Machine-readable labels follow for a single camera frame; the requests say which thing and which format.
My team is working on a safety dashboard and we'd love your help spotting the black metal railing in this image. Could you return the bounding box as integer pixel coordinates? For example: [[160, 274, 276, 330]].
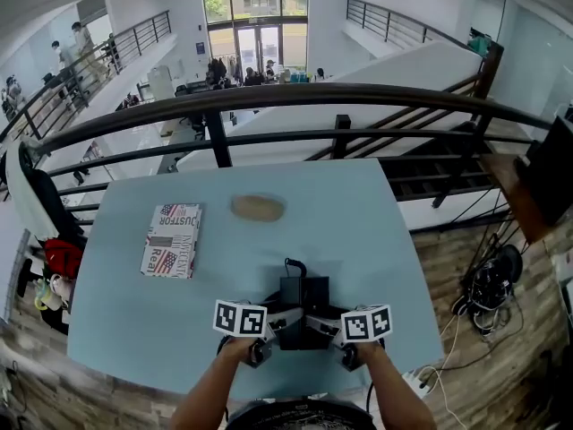
[[0, 81, 554, 241]]

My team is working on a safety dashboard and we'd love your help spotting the yellow green cup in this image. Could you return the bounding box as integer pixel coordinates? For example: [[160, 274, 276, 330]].
[[33, 279, 62, 312]]

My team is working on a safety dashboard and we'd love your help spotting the white cable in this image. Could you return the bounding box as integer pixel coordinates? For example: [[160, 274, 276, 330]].
[[418, 314, 469, 430]]

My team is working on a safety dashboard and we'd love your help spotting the brown wooden side table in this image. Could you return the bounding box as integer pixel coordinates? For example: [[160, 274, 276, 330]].
[[477, 152, 552, 246]]

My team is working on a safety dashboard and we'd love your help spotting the black office chair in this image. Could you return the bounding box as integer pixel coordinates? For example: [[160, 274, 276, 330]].
[[16, 143, 89, 295]]

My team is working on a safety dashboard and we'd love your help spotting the person's right forearm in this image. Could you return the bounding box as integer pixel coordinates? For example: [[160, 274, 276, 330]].
[[355, 340, 438, 430]]

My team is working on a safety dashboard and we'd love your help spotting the red bag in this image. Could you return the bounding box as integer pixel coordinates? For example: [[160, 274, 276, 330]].
[[43, 237, 85, 278]]

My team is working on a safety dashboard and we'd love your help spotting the person's left forearm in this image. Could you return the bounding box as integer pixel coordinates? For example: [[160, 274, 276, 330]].
[[169, 336, 252, 430]]

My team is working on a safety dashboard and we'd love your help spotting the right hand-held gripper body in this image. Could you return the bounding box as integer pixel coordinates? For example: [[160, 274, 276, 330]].
[[333, 303, 394, 373]]

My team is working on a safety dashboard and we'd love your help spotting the black desk telephone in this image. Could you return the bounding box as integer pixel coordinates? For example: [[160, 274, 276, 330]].
[[261, 257, 355, 352]]

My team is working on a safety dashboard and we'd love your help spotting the flag print book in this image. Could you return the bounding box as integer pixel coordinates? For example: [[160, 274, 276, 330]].
[[140, 202, 204, 280]]

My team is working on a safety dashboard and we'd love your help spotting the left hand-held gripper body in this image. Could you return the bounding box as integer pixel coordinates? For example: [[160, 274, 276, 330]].
[[212, 298, 275, 370]]

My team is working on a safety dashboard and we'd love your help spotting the tangle of black cables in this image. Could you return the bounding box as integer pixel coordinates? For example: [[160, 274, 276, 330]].
[[450, 243, 526, 336]]

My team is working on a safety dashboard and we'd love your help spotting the brown oval bread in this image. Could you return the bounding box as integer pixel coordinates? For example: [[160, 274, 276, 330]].
[[229, 193, 287, 224]]

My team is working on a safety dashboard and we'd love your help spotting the glass entrance door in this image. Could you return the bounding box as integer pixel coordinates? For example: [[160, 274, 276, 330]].
[[235, 23, 284, 73]]

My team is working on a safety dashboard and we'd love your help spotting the person's black printed shirt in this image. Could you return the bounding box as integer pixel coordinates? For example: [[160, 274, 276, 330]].
[[225, 396, 378, 430]]

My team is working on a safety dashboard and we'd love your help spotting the black balcony railing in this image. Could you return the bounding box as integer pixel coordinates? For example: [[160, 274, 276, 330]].
[[345, 0, 480, 53], [0, 9, 174, 143]]

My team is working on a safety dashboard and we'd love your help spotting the black monitor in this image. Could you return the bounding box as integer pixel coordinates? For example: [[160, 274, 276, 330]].
[[524, 115, 573, 228]]

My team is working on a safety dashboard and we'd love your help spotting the white power strip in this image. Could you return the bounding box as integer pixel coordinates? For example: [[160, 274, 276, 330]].
[[401, 368, 433, 399]]

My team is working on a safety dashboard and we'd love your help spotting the white cloth on chair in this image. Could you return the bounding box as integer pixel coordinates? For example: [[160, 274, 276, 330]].
[[4, 140, 60, 242]]

